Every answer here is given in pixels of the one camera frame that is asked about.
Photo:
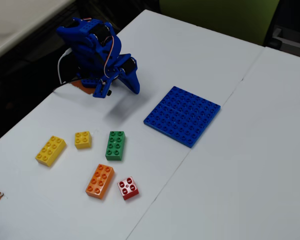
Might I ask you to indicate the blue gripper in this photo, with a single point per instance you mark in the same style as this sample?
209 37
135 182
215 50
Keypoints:
129 75

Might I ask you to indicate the yellow 2x2 toy block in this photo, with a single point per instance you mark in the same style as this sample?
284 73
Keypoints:
83 140

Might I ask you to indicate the blue 3D-printed robot arm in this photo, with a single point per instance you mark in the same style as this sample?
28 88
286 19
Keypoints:
82 47

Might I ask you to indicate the blue perforated robot base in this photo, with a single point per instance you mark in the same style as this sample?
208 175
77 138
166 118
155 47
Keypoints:
88 83

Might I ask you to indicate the green 2x4 toy block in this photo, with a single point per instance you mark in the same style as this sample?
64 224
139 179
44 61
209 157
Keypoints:
115 146

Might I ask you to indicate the yellow 2x4 toy block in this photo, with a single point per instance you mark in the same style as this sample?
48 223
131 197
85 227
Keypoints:
50 151

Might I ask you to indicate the orange 2x4 toy block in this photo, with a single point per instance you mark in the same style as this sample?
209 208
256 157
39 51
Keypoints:
99 181

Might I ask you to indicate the red 2x2 toy block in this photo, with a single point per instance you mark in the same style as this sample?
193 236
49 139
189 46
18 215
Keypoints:
127 187

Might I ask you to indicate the blue 8x8 studded baseplate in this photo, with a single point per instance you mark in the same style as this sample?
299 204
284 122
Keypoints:
182 116

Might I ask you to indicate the green chair back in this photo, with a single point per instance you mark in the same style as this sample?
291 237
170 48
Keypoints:
215 15

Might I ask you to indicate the white background table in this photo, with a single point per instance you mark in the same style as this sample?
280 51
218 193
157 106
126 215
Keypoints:
15 22

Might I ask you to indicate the black chair caster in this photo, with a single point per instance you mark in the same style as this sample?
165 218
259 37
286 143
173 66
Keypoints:
273 44

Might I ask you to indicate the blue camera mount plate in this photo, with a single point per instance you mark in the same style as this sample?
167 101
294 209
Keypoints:
101 91

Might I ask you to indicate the grey metal frame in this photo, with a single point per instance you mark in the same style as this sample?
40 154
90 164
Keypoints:
290 42

